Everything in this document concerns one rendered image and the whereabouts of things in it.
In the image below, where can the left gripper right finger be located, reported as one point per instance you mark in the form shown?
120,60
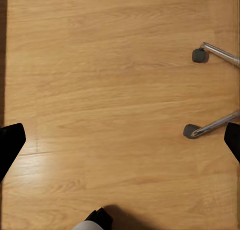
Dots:
232,139

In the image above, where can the swivel chair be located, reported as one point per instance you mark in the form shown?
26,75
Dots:
198,55

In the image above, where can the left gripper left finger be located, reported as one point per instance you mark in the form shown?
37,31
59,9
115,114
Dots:
12,139

